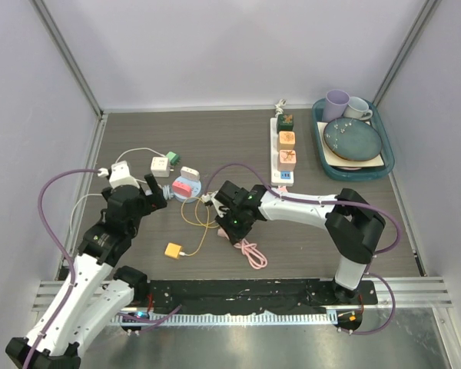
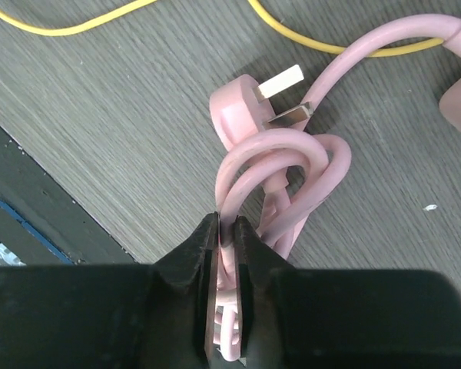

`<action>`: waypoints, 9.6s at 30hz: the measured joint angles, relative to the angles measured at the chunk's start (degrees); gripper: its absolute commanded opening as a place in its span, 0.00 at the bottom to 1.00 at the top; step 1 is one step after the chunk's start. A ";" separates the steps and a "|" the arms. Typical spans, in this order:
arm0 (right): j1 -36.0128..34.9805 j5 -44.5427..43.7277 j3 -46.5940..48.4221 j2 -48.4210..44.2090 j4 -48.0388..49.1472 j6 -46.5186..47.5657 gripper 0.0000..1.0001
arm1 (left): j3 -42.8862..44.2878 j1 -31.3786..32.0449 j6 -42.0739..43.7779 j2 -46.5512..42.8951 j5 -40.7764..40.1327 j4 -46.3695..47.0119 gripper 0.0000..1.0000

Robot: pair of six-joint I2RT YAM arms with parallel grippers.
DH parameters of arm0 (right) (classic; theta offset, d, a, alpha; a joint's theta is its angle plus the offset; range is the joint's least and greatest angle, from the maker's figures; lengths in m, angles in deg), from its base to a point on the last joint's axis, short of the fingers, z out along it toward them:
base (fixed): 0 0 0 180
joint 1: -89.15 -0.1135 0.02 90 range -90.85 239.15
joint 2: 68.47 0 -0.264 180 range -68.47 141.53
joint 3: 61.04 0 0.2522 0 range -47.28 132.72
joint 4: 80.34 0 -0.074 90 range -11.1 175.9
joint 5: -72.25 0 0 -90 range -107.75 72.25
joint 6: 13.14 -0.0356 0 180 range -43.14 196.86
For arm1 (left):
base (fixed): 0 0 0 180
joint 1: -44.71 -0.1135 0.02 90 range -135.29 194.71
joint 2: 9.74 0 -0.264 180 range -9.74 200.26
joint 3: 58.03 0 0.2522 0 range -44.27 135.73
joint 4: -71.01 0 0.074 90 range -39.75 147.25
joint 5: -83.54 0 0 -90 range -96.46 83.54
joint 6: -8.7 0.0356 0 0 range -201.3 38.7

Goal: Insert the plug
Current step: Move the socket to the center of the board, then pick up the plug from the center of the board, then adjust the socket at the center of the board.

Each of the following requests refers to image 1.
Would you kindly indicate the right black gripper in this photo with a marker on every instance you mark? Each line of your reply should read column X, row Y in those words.
column 235, row 235

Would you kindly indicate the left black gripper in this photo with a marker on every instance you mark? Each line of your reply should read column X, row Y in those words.
column 155, row 201

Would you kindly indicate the white cube socket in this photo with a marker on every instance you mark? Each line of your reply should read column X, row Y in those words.
column 160, row 167

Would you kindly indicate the red pink charger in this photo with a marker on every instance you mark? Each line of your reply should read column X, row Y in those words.
column 181, row 189

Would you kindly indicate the white charger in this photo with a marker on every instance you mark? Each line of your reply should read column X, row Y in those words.
column 190, row 174

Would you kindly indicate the white multicolour power strip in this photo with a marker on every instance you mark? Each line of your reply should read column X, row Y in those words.
column 278, row 178

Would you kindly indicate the pink cube socket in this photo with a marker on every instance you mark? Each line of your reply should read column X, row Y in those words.
column 287, row 160

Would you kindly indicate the orange cube socket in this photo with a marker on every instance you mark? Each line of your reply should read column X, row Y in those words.
column 286, row 140

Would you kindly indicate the dark green cube socket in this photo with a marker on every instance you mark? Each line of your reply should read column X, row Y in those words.
column 285, row 122

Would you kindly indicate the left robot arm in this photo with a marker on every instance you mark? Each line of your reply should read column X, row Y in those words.
column 95, row 290

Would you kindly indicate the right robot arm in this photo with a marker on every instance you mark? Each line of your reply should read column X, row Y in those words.
column 353, row 226

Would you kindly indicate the green plug adapter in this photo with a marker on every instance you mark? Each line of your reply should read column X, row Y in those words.
column 173, row 158

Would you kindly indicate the round light blue socket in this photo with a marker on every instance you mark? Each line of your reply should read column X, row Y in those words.
column 195, row 186

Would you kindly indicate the yellow charger block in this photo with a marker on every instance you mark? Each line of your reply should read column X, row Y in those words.
column 173, row 250

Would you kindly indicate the dark blue plate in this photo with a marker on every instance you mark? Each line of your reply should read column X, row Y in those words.
column 352, row 139

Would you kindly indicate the purple cup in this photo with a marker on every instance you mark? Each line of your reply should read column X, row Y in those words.
column 336, row 102

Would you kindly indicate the cream square plate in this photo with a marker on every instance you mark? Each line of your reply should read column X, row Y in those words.
column 336, row 161

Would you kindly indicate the grey blue mug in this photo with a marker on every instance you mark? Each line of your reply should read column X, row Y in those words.
column 358, row 108

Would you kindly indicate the teal plastic tray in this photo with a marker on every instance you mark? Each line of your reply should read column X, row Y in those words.
column 365, row 174

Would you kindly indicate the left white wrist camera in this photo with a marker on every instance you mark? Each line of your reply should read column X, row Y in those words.
column 118, row 175

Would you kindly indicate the black mounting base plate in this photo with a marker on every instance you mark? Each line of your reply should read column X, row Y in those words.
column 245, row 297

